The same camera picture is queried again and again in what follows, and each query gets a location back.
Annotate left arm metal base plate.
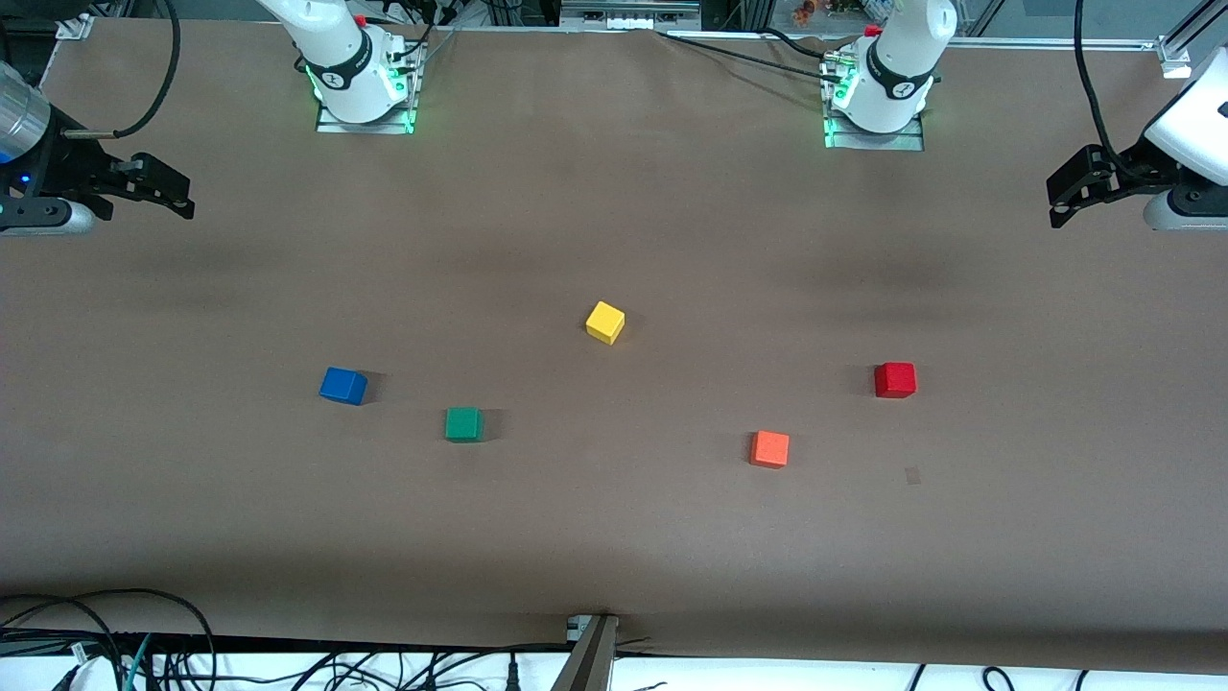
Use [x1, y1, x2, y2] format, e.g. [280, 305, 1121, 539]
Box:
[822, 58, 928, 153]

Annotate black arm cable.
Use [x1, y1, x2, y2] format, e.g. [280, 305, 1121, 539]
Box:
[62, 0, 182, 141]
[1073, 0, 1122, 162]

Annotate aluminium frame rail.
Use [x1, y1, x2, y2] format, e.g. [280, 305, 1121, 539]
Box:
[926, 36, 1162, 52]

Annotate yellow wooden block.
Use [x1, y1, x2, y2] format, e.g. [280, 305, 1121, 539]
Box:
[585, 300, 626, 346]

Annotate black looping cable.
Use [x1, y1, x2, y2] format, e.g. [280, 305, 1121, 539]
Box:
[0, 587, 218, 691]

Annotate grey power strip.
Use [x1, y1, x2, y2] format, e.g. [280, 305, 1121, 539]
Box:
[559, 0, 703, 32]

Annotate long black table cable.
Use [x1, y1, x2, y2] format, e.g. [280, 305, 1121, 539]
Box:
[657, 31, 845, 83]

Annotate colourful small objects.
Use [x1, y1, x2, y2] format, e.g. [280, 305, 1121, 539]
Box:
[791, 0, 866, 26]

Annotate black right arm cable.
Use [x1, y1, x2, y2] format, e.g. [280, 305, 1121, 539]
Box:
[62, 0, 182, 141]

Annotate aluminium camera mount post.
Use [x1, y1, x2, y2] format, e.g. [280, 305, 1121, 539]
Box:
[551, 613, 621, 691]

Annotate short thick black cable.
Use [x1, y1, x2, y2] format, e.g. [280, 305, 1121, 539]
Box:
[763, 26, 838, 61]

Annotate teal cable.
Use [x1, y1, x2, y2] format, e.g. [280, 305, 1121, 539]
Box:
[121, 633, 155, 691]

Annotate blue wooden block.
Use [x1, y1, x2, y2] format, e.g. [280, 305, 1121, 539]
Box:
[319, 367, 368, 407]

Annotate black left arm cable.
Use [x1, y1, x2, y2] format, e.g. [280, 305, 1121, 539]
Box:
[1073, 0, 1122, 162]

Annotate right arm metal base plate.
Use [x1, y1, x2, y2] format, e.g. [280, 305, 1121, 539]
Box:
[316, 43, 420, 136]

